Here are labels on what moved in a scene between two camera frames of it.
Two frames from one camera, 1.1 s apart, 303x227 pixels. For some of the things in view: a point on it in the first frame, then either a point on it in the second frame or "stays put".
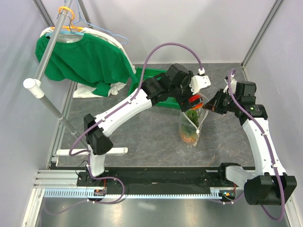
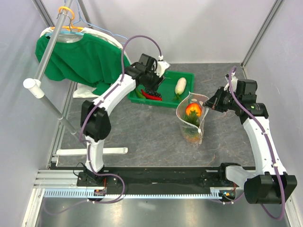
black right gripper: [214, 104] stays put
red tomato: [193, 97] -> [193, 106]
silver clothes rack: [36, 84] stays put
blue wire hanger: [80, 19] stays put
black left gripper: [184, 104] -> [158, 80]
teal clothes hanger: [70, 32] stays put
